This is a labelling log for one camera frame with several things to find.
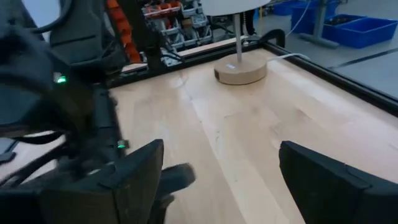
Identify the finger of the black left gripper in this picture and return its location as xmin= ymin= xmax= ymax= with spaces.
xmin=157 ymin=162 xmax=197 ymax=224

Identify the blue plastic bin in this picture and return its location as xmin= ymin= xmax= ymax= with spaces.
xmin=322 ymin=14 xmax=398 ymax=50
xmin=273 ymin=0 xmax=323 ymax=17

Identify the white shade wooden base lamp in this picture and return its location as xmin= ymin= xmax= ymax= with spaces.
xmin=200 ymin=0 xmax=271 ymax=86

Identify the black curved clamp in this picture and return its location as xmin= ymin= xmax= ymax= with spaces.
xmin=259 ymin=28 xmax=287 ymax=48

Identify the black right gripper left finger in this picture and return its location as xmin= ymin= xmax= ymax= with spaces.
xmin=0 ymin=139 xmax=165 ymax=224

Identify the grey table leg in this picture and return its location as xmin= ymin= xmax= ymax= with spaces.
xmin=299 ymin=0 xmax=340 ymax=49

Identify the black aluminium table frame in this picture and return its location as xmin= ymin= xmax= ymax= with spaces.
xmin=105 ymin=0 xmax=398 ymax=118

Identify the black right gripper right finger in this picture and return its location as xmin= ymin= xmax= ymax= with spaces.
xmin=279 ymin=140 xmax=398 ymax=224

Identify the white lamp cable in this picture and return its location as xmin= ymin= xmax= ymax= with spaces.
xmin=266 ymin=52 xmax=312 ymax=62

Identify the shelf rack with orange bins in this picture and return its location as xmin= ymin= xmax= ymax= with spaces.
xmin=105 ymin=0 xmax=215 ymax=68

